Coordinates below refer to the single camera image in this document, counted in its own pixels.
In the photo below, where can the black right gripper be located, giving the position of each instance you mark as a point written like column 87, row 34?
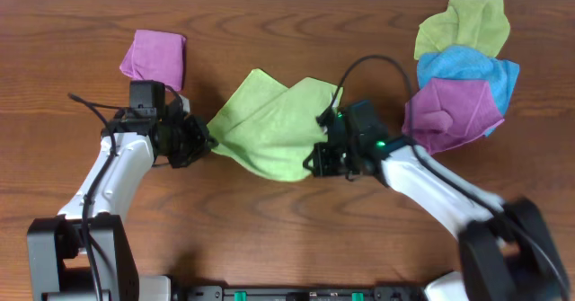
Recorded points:
column 322, row 158

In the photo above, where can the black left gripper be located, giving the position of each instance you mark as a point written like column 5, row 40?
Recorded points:
column 193, row 140

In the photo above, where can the light green microfiber cloth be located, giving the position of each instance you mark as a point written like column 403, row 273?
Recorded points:
column 268, row 128

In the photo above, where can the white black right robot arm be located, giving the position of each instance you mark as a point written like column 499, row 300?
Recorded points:
column 505, row 247

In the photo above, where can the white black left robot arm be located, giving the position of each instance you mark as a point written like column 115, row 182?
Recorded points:
column 83, row 252

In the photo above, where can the folded purple cloth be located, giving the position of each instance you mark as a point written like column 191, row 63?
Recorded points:
column 156, row 56

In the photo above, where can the purple cloth in pile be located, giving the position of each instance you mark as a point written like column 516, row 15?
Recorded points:
column 446, row 114

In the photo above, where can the blue cloth in pile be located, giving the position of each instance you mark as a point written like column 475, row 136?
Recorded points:
column 463, row 63

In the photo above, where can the olive green cloth in pile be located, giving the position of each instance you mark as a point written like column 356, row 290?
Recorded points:
column 478, row 24

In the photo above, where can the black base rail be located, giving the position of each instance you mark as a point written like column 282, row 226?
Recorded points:
column 218, row 293

